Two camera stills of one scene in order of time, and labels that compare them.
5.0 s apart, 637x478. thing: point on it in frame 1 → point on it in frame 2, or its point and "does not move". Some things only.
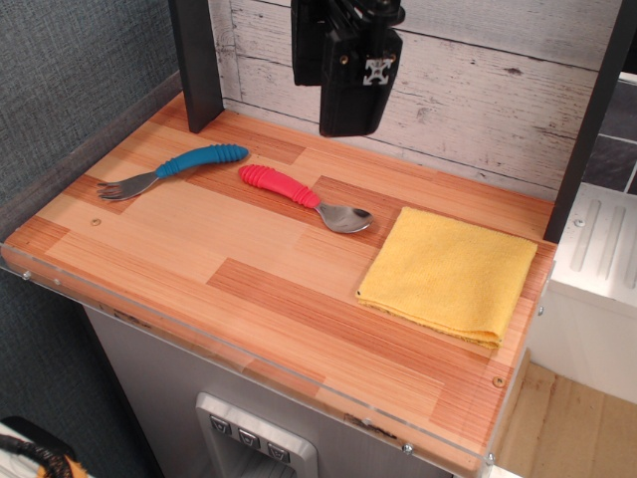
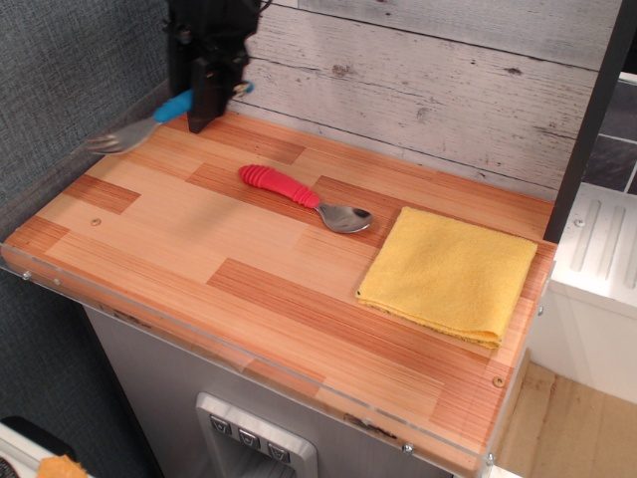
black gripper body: (349, 17) → (211, 30)
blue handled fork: (116, 188) → (131, 137)
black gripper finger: (310, 20) → (181, 51)
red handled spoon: (343, 219) does not move
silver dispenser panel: (239, 443) does not move
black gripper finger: (358, 69) → (212, 84)
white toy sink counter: (585, 318) does not move
